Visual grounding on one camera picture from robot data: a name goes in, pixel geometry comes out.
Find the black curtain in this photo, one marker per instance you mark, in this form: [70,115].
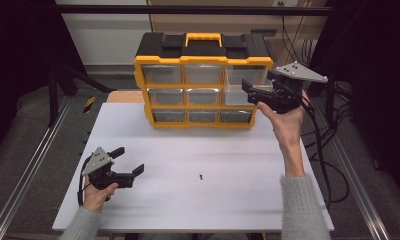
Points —
[18,66]
[381,83]

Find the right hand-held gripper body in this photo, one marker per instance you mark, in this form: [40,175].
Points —
[288,95]

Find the aluminium floor rail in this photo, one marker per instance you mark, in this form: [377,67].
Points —
[31,173]
[358,186]

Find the clear plastic organizer drawer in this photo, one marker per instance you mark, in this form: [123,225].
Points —
[233,96]

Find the yellow tool on floor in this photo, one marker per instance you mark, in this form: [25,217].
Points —
[89,104]

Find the black metal stand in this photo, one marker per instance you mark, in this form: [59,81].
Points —
[329,100]
[53,96]

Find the black horizontal bar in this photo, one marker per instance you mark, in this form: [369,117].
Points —
[188,10]

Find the person's left hand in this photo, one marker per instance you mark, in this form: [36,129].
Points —
[95,198]

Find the grid of clear drawers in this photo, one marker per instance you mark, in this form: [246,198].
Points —
[163,74]

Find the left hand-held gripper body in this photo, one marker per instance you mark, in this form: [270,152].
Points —
[97,163]

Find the small blue pin component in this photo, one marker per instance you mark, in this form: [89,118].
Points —
[201,177]

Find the person's right hand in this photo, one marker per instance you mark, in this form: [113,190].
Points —
[288,128]

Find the light wooden table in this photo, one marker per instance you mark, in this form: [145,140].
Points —
[124,96]

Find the yellow black organizer cabinet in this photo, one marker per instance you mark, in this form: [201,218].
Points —
[154,46]

